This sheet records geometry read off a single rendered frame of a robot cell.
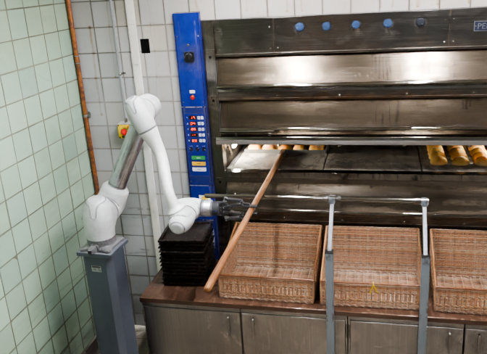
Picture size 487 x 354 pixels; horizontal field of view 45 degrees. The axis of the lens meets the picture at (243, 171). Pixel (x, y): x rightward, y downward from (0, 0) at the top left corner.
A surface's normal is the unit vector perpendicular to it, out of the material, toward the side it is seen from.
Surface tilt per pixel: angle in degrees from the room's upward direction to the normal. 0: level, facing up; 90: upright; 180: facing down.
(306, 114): 70
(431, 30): 90
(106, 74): 90
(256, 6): 90
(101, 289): 90
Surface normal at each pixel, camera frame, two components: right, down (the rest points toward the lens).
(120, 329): 0.48, 0.26
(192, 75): -0.22, 0.32
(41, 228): 0.97, 0.01
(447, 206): -0.27, 0.00
